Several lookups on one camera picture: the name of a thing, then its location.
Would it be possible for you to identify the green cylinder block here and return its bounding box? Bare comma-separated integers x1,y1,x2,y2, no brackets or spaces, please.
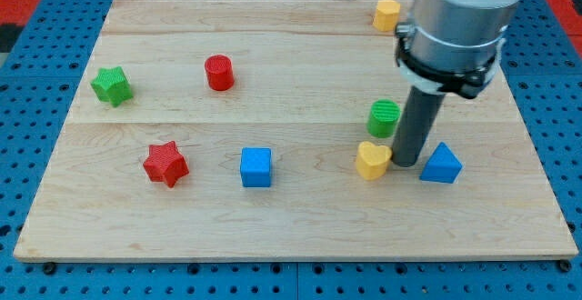
366,99,400,138

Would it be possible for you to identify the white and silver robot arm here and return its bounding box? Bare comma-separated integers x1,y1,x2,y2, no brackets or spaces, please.
395,0,520,99

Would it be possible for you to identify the yellow hexagon block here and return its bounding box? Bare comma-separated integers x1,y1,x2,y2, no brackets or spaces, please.
372,0,401,32

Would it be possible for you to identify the blue cube block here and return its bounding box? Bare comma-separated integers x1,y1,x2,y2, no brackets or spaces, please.
239,147,272,187

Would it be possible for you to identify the yellow heart block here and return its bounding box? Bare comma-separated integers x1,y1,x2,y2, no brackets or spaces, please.
356,141,392,181

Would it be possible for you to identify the wooden board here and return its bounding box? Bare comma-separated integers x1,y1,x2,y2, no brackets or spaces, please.
14,0,578,263

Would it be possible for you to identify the red cylinder block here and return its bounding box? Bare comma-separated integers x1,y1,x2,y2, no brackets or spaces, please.
204,55,235,91

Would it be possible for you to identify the red star block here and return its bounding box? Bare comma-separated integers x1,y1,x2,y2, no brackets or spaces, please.
143,141,189,188

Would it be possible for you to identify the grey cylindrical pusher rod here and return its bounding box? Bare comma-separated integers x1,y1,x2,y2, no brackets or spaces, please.
392,86,445,167

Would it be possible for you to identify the blue triangle block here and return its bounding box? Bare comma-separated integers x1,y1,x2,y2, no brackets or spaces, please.
419,142,463,184

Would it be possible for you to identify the green star block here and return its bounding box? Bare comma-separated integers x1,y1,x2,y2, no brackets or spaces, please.
90,66,134,107

